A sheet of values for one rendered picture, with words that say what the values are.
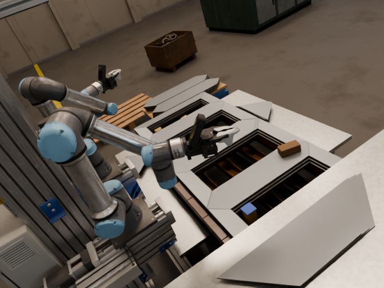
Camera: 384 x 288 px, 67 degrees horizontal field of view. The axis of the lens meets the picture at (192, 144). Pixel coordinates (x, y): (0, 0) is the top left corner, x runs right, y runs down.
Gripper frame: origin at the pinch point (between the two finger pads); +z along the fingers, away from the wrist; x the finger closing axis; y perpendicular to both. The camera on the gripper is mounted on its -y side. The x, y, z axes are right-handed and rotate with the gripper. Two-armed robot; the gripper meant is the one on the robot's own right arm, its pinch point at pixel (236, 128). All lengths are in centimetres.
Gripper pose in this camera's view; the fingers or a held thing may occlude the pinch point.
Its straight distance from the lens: 106.0
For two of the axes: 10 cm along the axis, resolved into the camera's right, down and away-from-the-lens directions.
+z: 9.7, -2.5, 0.0
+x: 1.3, 5.1, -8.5
